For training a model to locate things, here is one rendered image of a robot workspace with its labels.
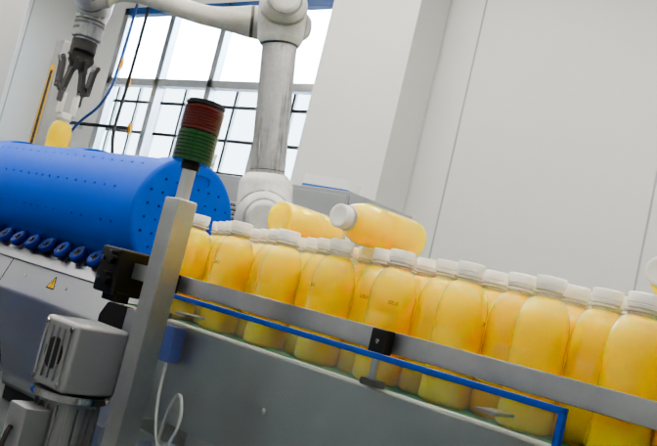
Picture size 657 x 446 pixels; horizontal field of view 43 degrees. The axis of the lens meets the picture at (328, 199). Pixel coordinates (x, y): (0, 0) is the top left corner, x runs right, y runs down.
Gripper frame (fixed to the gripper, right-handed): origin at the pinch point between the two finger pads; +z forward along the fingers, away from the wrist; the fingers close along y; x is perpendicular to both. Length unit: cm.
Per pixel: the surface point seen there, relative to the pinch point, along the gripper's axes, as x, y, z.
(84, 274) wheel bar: 61, 17, 45
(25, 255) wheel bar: 32, 17, 45
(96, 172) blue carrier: 56, 18, 21
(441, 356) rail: 165, 25, 40
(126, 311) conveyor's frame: 97, 28, 48
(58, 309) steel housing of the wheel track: 58, 19, 54
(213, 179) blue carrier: 76, 0, 17
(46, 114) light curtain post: -63, -25, -3
